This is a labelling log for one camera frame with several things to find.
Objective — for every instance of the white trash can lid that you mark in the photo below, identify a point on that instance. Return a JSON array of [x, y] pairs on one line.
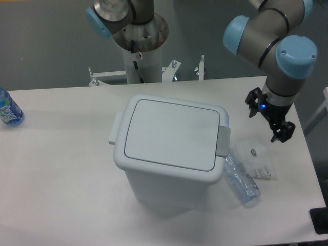
[[182, 135]]

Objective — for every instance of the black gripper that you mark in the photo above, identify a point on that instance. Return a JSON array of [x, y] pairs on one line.
[[274, 109]]

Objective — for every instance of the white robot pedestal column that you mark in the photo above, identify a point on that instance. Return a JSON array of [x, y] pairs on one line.
[[143, 67]]

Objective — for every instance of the grey lid release button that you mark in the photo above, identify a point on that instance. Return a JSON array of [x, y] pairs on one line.
[[223, 141]]

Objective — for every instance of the crushed clear plastic bottle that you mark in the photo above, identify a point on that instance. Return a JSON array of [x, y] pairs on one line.
[[240, 181]]

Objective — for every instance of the blue labelled water bottle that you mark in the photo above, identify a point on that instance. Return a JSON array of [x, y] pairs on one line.
[[11, 114]]

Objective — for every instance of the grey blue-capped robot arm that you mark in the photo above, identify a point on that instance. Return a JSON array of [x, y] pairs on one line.
[[265, 41]]

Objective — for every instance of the white plastic trash can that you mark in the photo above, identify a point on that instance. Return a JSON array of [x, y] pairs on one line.
[[152, 182]]

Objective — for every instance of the black object at table edge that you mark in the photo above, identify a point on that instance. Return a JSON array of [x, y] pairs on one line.
[[319, 220]]

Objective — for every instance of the clear plastic bag with label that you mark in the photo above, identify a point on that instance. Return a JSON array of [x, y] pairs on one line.
[[255, 158]]

